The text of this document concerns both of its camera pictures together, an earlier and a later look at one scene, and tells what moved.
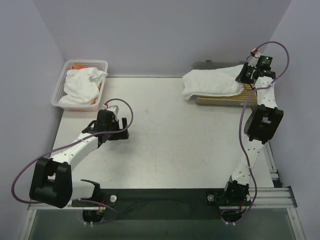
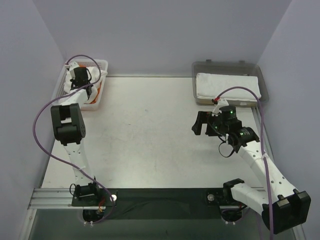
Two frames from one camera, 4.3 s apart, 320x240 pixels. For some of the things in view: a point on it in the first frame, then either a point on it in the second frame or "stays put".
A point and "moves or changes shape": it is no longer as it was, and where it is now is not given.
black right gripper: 244,75 → 207,123
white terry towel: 218,81 moves or changes shape
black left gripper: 120,130 → 81,81
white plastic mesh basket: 101,64 stays put
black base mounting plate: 161,204 stays put
